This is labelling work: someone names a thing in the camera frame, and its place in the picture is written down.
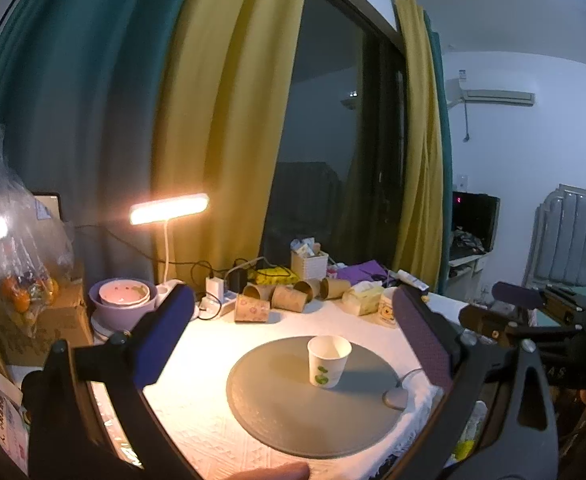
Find patterned brown paper cup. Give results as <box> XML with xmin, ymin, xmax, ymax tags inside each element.
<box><xmin>234</xmin><ymin>294</ymin><xmax>272</xmax><ymax>324</ymax></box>

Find teal curtain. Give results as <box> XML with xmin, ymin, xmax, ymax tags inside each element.
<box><xmin>0</xmin><ymin>0</ymin><xmax>209</xmax><ymax>281</ymax></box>
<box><xmin>423</xmin><ymin>10</ymin><xmax>454</xmax><ymax>296</ymax></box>

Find printed paper booklet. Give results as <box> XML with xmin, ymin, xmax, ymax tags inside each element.
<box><xmin>0</xmin><ymin>360</ymin><xmax>31</xmax><ymax>476</ymax></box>

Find dark window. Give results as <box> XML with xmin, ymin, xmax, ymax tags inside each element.
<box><xmin>260</xmin><ymin>0</ymin><xmax>408</xmax><ymax>276</ymax></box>

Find white desk lamp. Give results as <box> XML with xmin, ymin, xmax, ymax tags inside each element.
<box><xmin>129</xmin><ymin>191</ymin><xmax>210</xmax><ymax>311</ymax></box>

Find yellow curtain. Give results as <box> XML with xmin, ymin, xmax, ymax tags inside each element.
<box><xmin>392</xmin><ymin>0</ymin><xmax>445</xmax><ymax>293</ymax></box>
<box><xmin>150</xmin><ymin>0</ymin><xmax>313</xmax><ymax>281</ymax></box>

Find yellow packet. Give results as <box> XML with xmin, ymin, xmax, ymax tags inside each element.
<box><xmin>254</xmin><ymin>267</ymin><xmax>296</xmax><ymax>285</ymax></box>

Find black monitor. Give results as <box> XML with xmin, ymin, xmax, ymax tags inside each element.
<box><xmin>452</xmin><ymin>191</ymin><xmax>501</xmax><ymax>256</ymax></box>

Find white textured tablecloth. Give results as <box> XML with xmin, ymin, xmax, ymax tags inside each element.
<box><xmin>90</xmin><ymin>287</ymin><xmax>474</xmax><ymax>480</ymax></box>

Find pink bowl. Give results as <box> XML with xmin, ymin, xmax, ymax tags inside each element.
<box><xmin>98</xmin><ymin>281</ymin><xmax>153</xmax><ymax>307</ymax></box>

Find purple bowl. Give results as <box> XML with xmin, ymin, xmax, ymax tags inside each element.
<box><xmin>88</xmin><ymin>278</ymin><xmax>160</xmax><ymax>333</ymax></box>

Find grey computer mouse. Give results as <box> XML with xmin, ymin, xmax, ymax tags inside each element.
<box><xmin>382</xmin><ymin>387</ymin><xmax>409</xmax><ymax>412</ymax></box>

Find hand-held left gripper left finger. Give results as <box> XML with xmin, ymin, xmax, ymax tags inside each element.
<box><xmin>25</xmin><ymin>285</ymin><xmax>199</xmax><ymax>480</ymax></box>

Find white paper cup green print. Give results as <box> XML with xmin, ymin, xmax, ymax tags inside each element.
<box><xmin>307</xmin><ymin>335</ymin><xmax>352</xmax><ymax>389</ymax></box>

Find purple cloth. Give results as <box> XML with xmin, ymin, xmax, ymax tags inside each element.
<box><xmin>335</xmin><ymin>260</ymin><xmax>390</xmax><ymax>285</ymax></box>

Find yellow tissue pack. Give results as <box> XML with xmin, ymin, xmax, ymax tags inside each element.
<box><xmin>342</xmin><ymin>282</ymin><xmax>385</xmax><ymax>317</ymax></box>

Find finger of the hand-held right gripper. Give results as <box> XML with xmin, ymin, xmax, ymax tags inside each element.
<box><xmin>458</xmin><ymin>304</ymin><xmax>516</xmax><ymax>345</ymax></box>
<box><xmin>491</xmin><ymin>281</ymin><xmax>545</xmax><ymax>312</ymax></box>

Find person's left hand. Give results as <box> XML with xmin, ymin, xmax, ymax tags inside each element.
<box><xmin>223</xmin><ymin>462</ymin><xmax>311</xmax><ymax>480</ymax></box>

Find white tube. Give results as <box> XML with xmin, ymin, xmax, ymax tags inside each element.
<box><xmin>397</xmin><ymin>270</ymin><xmax>431</xmax><ymax>293</ymax></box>

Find white power strip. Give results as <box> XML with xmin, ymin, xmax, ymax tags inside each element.
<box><xmin>195</xmin><ymin>294</ymin><xmax>246</xmax><ymax>317</ymax></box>

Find clear plastic bag of oranges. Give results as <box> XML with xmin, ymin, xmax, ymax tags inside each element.
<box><xmin>0</xmin><ymin>125</ymin><xmax>76</xmax><ymax>338</ymax></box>

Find white holder box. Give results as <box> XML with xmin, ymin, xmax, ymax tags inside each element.
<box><xmin>290</xmin><ymin>236</ymin><xmax>329</xmax><ymax>282</ymax></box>

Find grey round mat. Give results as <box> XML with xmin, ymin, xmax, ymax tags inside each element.
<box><xmin>226</xmin><ymin>336</ymin><xmax>410</xmax><ymax>458</ymax></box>

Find white charger plug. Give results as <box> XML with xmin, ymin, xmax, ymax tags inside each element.
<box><xmin>205</xmin><ymin>276</ymin><xmax>229</xmax><ymax>301</ymax></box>

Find white air conditioner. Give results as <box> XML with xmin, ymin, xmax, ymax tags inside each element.
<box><xmin>446</xmin><ymin>72</ymin><xmax>536</xmax><ymax>108</ymax></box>

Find black cable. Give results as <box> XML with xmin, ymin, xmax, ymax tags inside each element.
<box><xmin>73</xmin><ymin>224</ymin><xmax>269</xmax><ymax>311</ymax></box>

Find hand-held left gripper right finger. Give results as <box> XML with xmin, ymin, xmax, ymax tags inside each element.
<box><xmin>388</xmin><ymin>285</ymin><xmax>561</xmax><ymax>480</ymax></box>

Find cardboard box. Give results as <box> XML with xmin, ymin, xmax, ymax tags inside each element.
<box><xmin>0</xmin><ymin>260</ymin><xmax>94</xmax><ymax>376</ymax></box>

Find grey padded headboard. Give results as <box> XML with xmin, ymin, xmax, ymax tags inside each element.
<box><xmin>523</xmin><ymin>184</ymin><xmax>586</xmax><ymax>306</ymax></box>

